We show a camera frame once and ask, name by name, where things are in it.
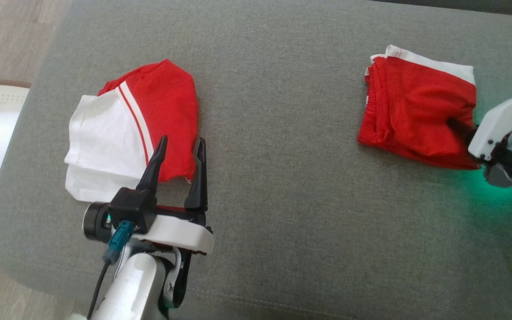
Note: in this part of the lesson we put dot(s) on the red and white basketball jersey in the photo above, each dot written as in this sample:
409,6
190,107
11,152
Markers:
122,133

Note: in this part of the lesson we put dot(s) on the grey sofa seat cushion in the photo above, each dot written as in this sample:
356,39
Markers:
282,178

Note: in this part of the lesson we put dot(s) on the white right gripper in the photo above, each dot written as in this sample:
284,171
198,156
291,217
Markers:
502,122

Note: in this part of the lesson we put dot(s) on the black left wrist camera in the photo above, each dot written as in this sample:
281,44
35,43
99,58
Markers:
131,209

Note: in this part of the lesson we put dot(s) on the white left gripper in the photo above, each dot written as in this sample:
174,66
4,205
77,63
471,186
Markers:
180,231

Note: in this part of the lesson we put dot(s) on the red shorts with white stripe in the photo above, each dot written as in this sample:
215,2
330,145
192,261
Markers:
416,111

